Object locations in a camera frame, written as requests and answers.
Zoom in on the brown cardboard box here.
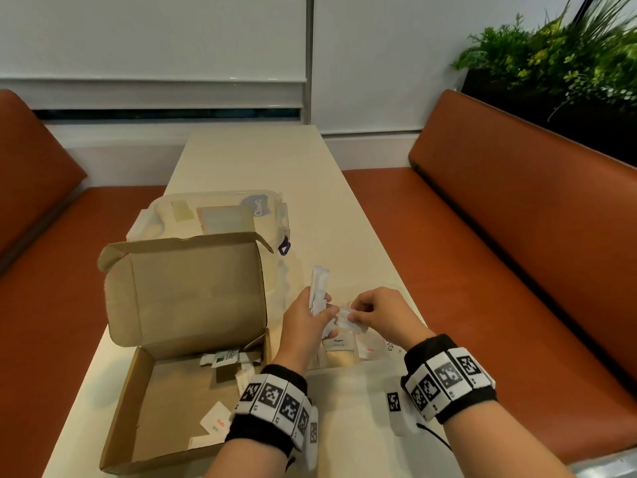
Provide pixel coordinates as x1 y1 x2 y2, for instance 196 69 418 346
97 232 275 476

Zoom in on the person's left forearm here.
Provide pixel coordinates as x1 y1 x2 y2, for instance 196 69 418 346
204 439 295 478

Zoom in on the person's left hand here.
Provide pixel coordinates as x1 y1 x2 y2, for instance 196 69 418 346
272 285 342 376

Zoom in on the clear lidded plastic container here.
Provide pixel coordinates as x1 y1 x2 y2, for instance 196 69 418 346
127 190 291 294

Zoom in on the clear compartment tray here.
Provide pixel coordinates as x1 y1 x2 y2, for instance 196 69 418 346
288 283 424 374

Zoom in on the person's right forearm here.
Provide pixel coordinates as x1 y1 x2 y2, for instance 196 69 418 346
443 402 578 478

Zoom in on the green leafy plant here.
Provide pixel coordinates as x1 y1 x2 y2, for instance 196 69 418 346
450 0 637 108

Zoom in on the person's right hand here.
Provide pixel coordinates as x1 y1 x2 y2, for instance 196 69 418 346
348 287 438 352

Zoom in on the orange leather bench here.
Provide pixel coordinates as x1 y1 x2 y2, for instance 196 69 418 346
342 89 637 466
0 89 168 478

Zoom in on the white roller blind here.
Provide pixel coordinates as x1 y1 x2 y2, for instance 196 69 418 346
0 0 309 111

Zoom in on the black planter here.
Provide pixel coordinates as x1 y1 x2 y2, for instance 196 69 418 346
461 69 637 167

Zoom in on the black wristband with marker tiles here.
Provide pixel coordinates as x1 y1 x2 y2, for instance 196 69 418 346
400 334 498 425
224 364 319 456

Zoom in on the grey window frame post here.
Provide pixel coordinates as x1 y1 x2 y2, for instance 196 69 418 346
301 0 315 126

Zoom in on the grey metal bar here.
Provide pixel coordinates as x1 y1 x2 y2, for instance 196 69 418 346
567 452 637 478

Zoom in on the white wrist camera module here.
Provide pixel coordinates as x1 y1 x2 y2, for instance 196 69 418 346
303 408 319 471
386 388 424 438

